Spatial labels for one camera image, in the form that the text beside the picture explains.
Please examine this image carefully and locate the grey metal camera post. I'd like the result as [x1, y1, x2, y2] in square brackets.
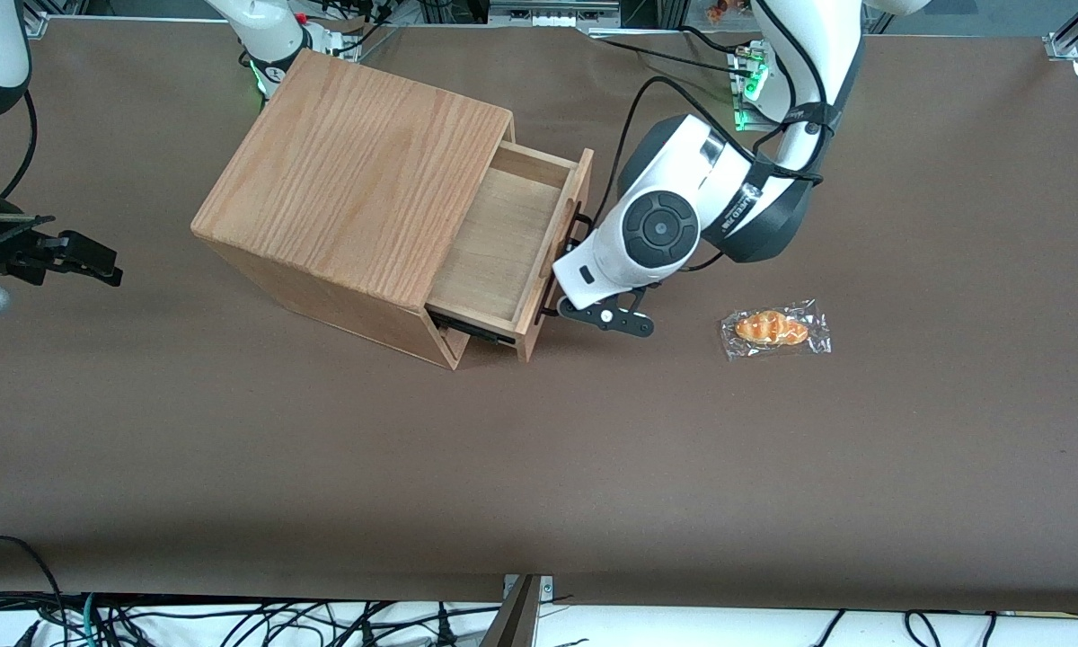
[479, 575, 541, 647]

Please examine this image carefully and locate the wooden drawer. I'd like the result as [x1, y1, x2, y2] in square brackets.
[425, 141, 596, 362]

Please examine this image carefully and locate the light wooden drawer cabinet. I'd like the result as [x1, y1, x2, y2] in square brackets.
[190, 49, 516, 371]

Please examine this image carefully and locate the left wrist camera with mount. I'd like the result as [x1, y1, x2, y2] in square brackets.
[559, 301, 657, 340]

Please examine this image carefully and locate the small metal edge bracket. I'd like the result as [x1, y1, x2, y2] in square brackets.
[501, 573, 555, 601]

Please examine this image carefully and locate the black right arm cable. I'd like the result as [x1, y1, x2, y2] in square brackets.
[0, 88, 39, 200]

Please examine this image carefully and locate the black looping cable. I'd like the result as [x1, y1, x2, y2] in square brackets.
[0, 535, 68, 647]

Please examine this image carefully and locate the brown paper table cover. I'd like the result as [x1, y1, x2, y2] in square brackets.
[0, 16, 1078, 614]

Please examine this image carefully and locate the grey metal box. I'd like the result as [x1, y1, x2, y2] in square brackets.
[488, 0, 623, 28]

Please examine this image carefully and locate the long black table cable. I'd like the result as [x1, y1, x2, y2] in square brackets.
[588, 34, 747, 76]

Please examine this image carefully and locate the black drawer slide rail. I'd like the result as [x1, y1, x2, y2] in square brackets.
[425, 304, 520, 350]

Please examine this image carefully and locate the plastic wrapped bread roll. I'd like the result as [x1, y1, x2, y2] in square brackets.
[719, 298, 833, 362]

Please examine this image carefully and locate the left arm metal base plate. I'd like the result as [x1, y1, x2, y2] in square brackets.
[728, 43, 778, 132]

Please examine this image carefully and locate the black metal drawer handle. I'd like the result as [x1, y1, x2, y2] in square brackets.
[536, 207, 596, 323]

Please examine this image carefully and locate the short black table cable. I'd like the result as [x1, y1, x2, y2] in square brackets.
[678, 24, 742, 53]

